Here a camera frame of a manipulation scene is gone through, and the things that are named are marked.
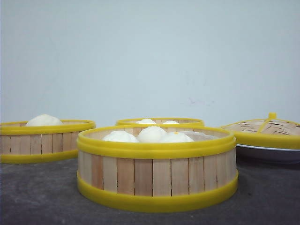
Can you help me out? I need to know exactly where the bamboo steamer basket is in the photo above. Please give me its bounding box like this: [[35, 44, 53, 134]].
[[115, 117, 204, 128], [77, 126, 239, 212], [0, 120, 96, 164]]

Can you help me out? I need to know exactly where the woven bamboo steamer lid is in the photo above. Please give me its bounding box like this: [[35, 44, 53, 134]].
[[221, 112, 300, 150]]

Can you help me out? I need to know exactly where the left white bun rear basket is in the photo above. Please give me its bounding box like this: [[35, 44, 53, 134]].
[[135, 119, 156, 124]]

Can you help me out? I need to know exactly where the white bun basket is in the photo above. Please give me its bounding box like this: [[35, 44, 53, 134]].
[[135, 119, 156, 124], [102, 131, 139, 143], [163, 120, 178, 124], [137, 126, 167, 143]]

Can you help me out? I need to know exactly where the right white bun rear basket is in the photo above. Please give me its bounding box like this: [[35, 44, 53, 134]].
[[163, 120, 178, 124]]

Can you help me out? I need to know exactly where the middle white bun front basket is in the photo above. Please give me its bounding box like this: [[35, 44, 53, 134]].
[[137, 126, 167, 143]]

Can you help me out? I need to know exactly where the right white bun yellow dot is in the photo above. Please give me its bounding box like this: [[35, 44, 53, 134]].
[[159, 132, 194, 143]]

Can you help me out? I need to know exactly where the left white bun front basket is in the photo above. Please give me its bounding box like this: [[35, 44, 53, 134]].
[[102, 131, 139, 143]]

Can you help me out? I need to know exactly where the white steamer paper liner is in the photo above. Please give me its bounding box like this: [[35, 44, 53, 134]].
[[181, 131, 217, 141]]

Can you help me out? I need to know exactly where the white plate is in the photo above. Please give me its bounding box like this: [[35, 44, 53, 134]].
[[236, 144, 300, 164]]

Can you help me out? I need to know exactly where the white bun in left basket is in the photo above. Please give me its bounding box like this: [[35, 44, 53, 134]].
[[26, 114, 63, 127]]

